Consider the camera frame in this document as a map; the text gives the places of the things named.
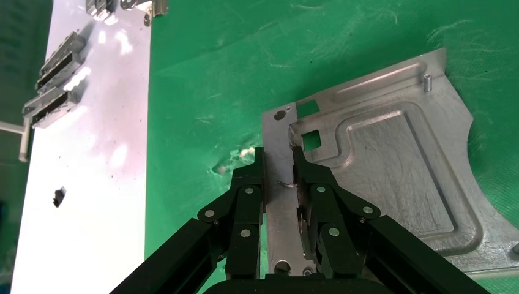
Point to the white paper sheet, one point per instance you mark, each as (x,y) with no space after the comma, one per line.
(89,162)

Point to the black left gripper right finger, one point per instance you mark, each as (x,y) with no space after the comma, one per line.
(324,211)

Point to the small black plastic piece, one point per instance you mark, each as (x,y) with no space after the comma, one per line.
(59,197)

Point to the white metal shelf rack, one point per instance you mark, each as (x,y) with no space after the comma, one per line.
(25,142)

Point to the silver binder clip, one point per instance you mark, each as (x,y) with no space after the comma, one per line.
(160,7)

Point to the stamped metal plate part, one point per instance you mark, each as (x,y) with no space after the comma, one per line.
(397,162)

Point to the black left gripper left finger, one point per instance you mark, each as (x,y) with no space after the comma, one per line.
(243,203)

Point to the small white scrap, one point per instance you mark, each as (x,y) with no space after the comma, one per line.
(246,153)

